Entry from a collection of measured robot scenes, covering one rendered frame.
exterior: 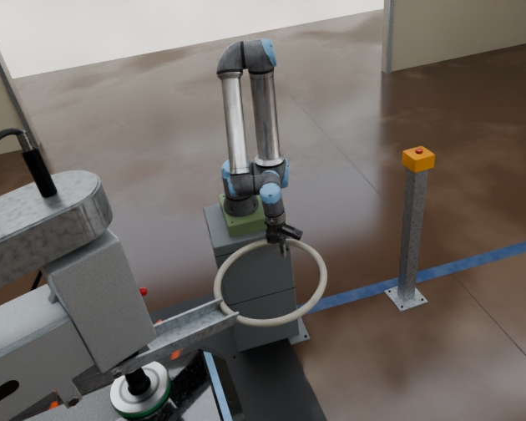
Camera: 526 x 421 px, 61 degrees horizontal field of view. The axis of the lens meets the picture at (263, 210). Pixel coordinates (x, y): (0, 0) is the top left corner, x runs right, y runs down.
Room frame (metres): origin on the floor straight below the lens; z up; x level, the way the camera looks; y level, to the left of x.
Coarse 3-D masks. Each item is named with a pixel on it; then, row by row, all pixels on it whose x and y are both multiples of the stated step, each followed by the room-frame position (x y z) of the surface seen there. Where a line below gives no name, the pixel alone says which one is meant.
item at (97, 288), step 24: (96, 240) 1.00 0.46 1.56; (48, 264) 0.92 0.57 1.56; (72, 264) 0.91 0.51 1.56; (96, 264) 0.94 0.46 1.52; (120, 264) 0.98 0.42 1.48; (72, 288) 0.90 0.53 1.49; (96, 288) 0.93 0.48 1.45; (120, 288) 0.96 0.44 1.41; (72, 312) 0.88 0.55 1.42; (96, 312) 0.91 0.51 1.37; (120, 312) 0.95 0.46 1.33; (144, 312) 0.98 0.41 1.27; (96, 336) 0.90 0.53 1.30; (120, 336) 0.93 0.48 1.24; (144, 336) 0.97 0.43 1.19; (96, 360) 0.88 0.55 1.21; (120, 360) 0.91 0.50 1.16
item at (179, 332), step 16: (208, 304) 1.28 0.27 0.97; (176, 320) 1.19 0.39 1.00; (192, 320) 1.23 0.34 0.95; (208, 320) 1.23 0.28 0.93; (224, 320) 1.19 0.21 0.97; (160, 336) 1.13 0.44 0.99; (176, 336) 1.13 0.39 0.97; (192, 336) 1.10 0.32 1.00; (208, 336) 1.14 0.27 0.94; (160, 352) 1.03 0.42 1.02; (112, 368) 0.94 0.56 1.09; (128, 368) 0.96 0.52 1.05; (80, 384) 0.88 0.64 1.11; (96, 384) 0.90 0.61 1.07
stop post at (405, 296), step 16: (416, 160) 1.96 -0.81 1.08; (432, 160) 1.99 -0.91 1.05; (416, 176) 1.99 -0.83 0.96; (416, 192) 1.99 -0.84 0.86; (416, 208) 1.99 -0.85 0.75; (416, 224) 1.99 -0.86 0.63; (416, 240) 2.00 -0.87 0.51; (400, 256) 2.06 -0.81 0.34; (416, 256) 2.00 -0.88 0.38; (400, 272) 2.05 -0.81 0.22; (416, 272) 2.00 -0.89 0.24; (400, 288) 2.03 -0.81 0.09; (416, 288) 2.08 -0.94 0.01; (400, 304) 1.97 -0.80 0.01; (416, 304) 1.95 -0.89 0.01
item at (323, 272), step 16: (288, 240) 1.60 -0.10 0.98; (320, 256) 1.45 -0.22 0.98; (224, 272) 1.49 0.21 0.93; (320, 272) 1.37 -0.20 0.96; (320, 288) 1.28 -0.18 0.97; (224, 304) 1.30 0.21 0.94; (240, 320) 1.20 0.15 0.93; (256, 320) 1.18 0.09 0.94; (272, 320) 1.17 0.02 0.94; (288, 320) 1.16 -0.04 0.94
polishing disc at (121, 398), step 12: (144, 372) 1.08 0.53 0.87; (156, 372) 1.07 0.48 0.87; (120, 384) 1.04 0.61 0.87; (156, 384) 1.01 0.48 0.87; (168, 384) 1.01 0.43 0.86; (120, 396) 0.99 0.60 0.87; (132, 396) 0.98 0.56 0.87; (144, 396) 0.97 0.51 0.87; (156, 396) 0.97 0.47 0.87; (120, 408) 0.94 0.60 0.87; (132, 408) 0.93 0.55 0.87; (144, 408) 0.92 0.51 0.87
